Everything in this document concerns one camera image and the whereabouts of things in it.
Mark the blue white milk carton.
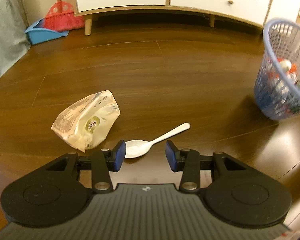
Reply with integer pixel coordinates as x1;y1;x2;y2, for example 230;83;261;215
254;78;278;115

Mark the lavender plastic waste basket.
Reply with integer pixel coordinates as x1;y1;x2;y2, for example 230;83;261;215
256;19;300;120

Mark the clear plastic water bottle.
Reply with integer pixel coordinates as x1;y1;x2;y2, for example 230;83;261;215
275;66;300;116

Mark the beige snack bag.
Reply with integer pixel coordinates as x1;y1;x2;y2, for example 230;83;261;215
51;90;120;152

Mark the white plastic spoon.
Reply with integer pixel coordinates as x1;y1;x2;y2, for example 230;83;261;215
125;122;191;159

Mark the grey bed skirt cloth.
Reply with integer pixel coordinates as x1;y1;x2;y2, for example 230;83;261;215
0;0;30;78

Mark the blue dustpan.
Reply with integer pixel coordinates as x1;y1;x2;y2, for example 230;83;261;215
25;18;69;45

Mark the red broom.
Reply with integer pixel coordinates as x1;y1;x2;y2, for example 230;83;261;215
43;0;84;32

